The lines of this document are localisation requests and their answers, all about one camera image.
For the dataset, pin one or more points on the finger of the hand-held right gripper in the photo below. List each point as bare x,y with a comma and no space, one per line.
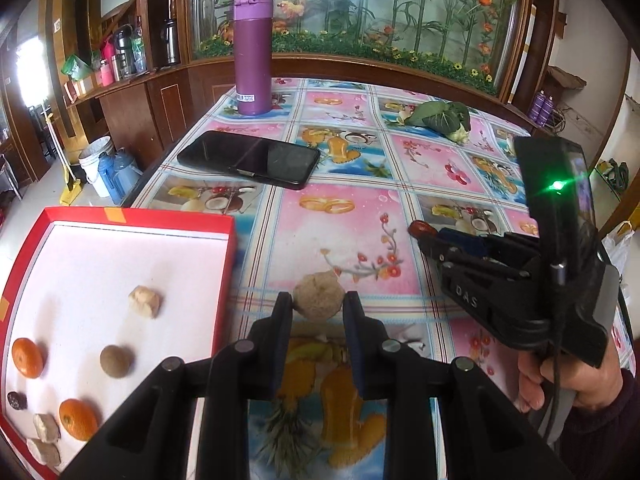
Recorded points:
480,295
467,241

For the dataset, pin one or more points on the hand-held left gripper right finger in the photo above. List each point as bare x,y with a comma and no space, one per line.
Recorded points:
356,350

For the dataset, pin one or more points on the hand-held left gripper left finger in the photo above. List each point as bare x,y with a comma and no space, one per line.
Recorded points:
277,350

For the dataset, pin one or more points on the large red date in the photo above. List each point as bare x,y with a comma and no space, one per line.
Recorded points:
420,227

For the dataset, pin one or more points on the round beige pastry ball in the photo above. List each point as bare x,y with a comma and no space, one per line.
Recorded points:
319,297

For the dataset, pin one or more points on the brown longan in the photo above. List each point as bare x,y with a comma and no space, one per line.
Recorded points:
116,360

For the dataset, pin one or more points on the red white cardboard tray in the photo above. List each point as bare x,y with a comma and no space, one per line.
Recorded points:
90,260

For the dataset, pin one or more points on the orange tangerine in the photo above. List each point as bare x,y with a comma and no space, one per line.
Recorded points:
77,417
27,357

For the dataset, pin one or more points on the small dark red date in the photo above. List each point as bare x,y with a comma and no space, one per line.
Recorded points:
16,400

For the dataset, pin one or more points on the person's right forearm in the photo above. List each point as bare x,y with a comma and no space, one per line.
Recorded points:
600,435

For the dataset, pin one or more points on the person's right hand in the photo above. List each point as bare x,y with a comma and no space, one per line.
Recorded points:
532,380

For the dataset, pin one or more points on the white plastic bag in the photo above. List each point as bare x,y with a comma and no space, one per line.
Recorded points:
617,250

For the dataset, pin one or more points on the purple spray can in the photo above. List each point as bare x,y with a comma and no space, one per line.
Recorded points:
549,109
539,106

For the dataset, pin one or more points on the green leaf-wrapped dumpling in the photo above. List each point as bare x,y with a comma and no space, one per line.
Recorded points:
442,117

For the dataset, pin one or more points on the printed plastic tablecloth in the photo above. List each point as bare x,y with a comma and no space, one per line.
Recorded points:
350,170

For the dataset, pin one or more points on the brown cardboard box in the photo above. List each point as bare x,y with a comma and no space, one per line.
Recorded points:
565,79

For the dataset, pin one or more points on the black smartphone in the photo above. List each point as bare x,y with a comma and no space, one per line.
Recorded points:
250,157

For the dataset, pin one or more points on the glass bamboo flower panel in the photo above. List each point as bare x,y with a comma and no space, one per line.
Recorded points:
380,10

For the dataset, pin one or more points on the white plastic bucket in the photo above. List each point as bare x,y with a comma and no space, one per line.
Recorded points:
92,170

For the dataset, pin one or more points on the broom and dustpan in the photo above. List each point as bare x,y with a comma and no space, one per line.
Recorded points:
70,192

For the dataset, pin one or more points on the wooden sideboard cabinet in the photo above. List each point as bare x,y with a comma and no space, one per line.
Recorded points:
150,110

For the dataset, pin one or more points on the purple thermos bottle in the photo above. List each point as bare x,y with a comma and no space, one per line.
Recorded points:
253,55

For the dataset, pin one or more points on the black thermos flask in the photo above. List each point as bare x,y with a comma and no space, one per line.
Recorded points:
170,42

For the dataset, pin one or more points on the pink thermos flask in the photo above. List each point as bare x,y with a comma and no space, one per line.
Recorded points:
106,67

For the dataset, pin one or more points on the steel thermos flask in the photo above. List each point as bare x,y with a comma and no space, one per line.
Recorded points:
120,52

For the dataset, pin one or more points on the green plastic bag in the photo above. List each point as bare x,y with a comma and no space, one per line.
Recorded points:
75,67

